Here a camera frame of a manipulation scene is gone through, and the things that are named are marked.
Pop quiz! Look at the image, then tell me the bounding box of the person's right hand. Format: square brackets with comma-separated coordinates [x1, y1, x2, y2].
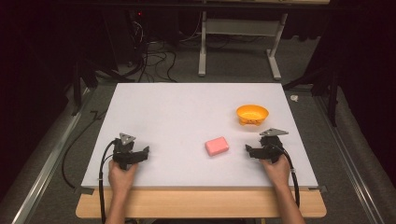
[260, 154, 291, 189]

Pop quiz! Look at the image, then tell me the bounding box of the person's left hand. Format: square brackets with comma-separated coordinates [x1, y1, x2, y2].
[107, 160, 139, 194]

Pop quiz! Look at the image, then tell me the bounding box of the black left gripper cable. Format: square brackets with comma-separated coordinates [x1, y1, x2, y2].
[98, 139, 119, 224]

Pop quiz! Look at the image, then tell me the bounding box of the aluminium floor rail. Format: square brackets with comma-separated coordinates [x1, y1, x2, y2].
[313, 95, 388, 224]
[11, 88, 92, 224]

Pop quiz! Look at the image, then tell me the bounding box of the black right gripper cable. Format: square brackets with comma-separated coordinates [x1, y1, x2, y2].
[272, 144, 301, 209]

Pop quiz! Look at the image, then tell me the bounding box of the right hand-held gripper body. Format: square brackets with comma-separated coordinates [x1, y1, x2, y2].
[259, 127, 290, 164]

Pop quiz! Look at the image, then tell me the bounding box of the white table board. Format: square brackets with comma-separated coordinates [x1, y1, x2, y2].
[80, 82, 319, 189]

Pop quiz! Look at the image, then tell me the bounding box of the orange bowl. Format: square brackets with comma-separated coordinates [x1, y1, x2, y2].
[235, 104, 270, 127]

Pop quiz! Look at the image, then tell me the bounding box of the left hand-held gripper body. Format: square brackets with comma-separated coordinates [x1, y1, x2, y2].
[112, 133, 138, 171]

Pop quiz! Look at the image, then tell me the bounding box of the pink soap bar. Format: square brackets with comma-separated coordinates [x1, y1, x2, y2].
[204, 135, 231, 158]

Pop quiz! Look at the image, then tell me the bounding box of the tangle of black floor cables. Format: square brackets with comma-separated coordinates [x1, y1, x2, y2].
[125, 21, 200, 84]

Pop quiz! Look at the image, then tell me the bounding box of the white metal stand frame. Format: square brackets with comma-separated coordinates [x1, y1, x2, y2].
[197, 0, 290, 81]

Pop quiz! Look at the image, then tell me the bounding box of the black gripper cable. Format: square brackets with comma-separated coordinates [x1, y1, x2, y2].
[272, 144, 301, 209]
[98, 139, 119, 224]

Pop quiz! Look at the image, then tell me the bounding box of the black floor cable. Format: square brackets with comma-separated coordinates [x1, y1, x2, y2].
[61, 109, 107, 189]

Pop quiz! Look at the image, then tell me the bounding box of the black tripod stand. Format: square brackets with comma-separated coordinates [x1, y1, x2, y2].
[282, 65, 341, 128]
[70, 57, 135, 117]

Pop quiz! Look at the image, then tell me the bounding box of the wooden table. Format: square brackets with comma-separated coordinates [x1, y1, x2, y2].
[75, 186, 328, 219]

